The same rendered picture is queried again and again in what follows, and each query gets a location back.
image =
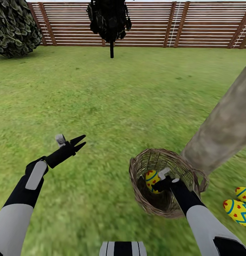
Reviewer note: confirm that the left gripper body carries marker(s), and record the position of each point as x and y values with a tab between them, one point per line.
65	152

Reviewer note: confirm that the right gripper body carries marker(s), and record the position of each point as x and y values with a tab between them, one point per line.
161	185

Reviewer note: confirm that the wicker basket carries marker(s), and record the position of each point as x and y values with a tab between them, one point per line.
171	210

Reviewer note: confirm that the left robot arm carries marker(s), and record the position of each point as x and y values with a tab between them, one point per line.
17	211

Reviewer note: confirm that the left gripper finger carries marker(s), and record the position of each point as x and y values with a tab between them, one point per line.
76	140
77	148

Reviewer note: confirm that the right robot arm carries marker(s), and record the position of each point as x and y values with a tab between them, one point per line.
213	238

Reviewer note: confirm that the easter egg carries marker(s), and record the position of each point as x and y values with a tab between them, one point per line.
150	179
236	210
241	194

